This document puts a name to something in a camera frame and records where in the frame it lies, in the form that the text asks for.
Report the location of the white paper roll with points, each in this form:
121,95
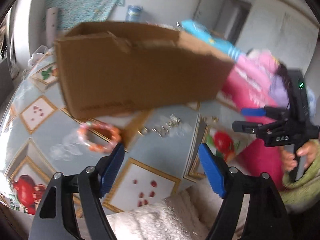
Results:
52,21

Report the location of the silver abacus charm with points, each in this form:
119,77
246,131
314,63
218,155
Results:
162,130

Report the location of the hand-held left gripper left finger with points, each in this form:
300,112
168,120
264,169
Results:
111,170

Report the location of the person's right hand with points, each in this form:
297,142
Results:
287,161

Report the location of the brown cardboard box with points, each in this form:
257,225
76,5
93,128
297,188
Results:
140,70

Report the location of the pink floral blanket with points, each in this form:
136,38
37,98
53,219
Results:
250,85

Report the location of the small gold earring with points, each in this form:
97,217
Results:
205,118
214,118

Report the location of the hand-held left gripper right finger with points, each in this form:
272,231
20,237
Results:
212,170

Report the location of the white plastic bag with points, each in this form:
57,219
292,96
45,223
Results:
40,55

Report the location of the teal floral cloth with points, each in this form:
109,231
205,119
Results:
87,0

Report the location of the purple cloth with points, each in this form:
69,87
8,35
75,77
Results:
280,92

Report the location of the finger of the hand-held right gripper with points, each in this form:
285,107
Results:
250,127
253,111

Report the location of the grey door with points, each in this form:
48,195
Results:
235,17

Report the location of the blue water jug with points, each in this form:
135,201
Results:
134,13

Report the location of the white fluffy cloth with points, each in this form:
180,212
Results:
162,220

